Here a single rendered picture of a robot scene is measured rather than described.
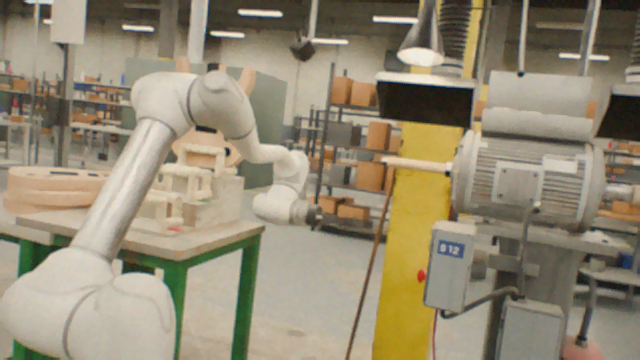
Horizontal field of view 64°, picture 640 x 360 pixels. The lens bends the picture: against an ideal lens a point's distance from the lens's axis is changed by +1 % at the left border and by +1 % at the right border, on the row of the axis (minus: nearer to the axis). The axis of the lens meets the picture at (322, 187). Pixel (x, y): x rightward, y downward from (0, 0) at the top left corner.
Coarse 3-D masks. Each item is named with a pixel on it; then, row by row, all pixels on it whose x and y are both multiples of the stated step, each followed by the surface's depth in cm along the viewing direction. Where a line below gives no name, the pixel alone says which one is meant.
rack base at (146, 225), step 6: (138, 222) 172; (144, 222) 173; (150, 222) 174; (132, 228) 165; (138, 228) 164; (144, 228) 164; (150, 228) 165; (180, 228) 170; (186, 228) 171; (192, 228) 173; (156, 234) 162; (162, 234) 161; (168, 234) 161; (174, 234) 164
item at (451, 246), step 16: (448, 224) 133; (464, 224) 137; (432, 240) 126; (448, 240) 124; (464, 240) 123; (432, 256) 125; (448, 256) 124; (464, 256) 123; (432, 272) 126; (448, 272) 124; (464, 272) 123; (432, 288) 126; (448, 288) 125; (464, 288) 123; (512, 288) 137; (432, 304) 126; (448, 304) 125; (464, 304) 124; (480, 304) 137
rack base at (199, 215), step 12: (144, 204) 181; (168, 204) 177; (192, 204) 174; (204, 204) 177; (216, 204) 184; (144, 216) 181; (168, 216) 177; (192, 216) 174; (204, 216) 178; (216, 216) 186; (204, 228) 180
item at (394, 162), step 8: (392, 160) 161; (400, 160) 160; (408, 160) 160; (416, 160) 159; (400, 168) 161; (408, 168) 160; (416, 168) 159; (424, 168) 158; (432, 168) 157; (440, 168) 156
